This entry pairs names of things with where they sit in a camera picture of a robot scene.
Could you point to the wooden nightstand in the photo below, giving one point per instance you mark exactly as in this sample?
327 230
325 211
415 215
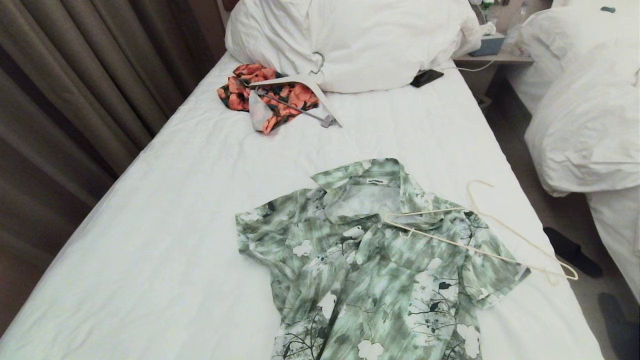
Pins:
495 59

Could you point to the brown wooden headboard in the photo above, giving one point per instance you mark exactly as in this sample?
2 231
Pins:
231 4

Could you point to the green floral short-sleeve shirt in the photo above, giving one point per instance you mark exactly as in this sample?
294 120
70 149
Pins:
380 280

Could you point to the green potted plant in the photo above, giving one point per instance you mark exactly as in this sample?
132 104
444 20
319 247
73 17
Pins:
487 4

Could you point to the small green object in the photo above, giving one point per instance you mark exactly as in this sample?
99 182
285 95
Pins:
608 9

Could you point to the white wooden clothes hanger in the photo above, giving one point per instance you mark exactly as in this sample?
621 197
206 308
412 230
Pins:
280 80

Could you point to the orange floral garment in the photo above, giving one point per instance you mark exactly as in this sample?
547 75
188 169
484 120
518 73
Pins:
295 95

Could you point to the brown pleated curtain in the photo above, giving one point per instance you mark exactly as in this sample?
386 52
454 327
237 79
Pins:
75 85

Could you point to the blue tissue box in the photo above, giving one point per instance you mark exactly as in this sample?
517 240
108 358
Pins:
487 45

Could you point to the white bunched duvet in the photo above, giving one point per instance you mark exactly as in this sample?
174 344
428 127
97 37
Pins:
360 45
585 125

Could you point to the black slipper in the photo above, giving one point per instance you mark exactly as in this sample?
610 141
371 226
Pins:
570 250

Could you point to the black smartphone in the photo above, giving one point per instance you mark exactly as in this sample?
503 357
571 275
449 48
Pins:
426 78

